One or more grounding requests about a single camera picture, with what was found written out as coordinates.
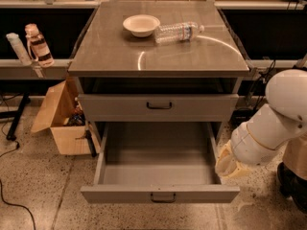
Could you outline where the grey drawer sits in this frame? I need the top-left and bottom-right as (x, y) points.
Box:
(81, 122), (240, 204)
(79, 94), (239, 122)

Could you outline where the tan robot base cover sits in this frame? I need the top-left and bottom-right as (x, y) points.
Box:
(283, 134), (307, 180)

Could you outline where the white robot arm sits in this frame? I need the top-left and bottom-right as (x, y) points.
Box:
(215, 69), (307, 178)

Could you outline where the grey metal drawer cabinet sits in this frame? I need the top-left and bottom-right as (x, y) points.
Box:
(69, 1), (248, 136)

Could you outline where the grey top drawer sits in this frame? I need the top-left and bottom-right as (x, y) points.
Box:
(79, 94), (239, 122)

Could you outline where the black table leg right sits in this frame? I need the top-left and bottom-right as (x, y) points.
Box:
(230, 108), (255, 127)

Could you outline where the black table leg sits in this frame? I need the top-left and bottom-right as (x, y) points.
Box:
(0, 93), (30, 141)
(230, 108), (255, 127)

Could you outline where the clear plastic water bottle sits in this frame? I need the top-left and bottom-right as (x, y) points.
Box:
(154, 22), (204, 45)

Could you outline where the white paper bowl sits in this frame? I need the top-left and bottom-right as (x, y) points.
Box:
(123, 14), (160, 37)

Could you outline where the open cardboard box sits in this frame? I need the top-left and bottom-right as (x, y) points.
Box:
(31, 79), (100, 155)

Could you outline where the black table leg left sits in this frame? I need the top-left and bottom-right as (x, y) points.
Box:
(0, 93), (30, 141)

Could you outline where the brown striped bottle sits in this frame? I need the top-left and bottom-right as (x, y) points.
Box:
(25, 23), (54, 68)

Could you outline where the black floor cable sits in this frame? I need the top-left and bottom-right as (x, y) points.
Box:
(0, 93), (37, 230)

